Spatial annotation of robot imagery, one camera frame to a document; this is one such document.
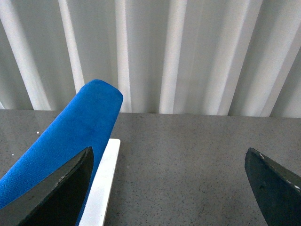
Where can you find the blue microfiber cloth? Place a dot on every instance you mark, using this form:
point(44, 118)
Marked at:
point(87, 121)

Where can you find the white and wood towel rack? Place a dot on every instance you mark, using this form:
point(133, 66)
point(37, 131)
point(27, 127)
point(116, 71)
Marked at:
point(97, 203)

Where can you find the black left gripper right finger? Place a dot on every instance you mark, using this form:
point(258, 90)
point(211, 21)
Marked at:
point(277, 190)

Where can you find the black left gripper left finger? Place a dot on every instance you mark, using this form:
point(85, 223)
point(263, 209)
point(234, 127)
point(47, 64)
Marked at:
point(56, 200)

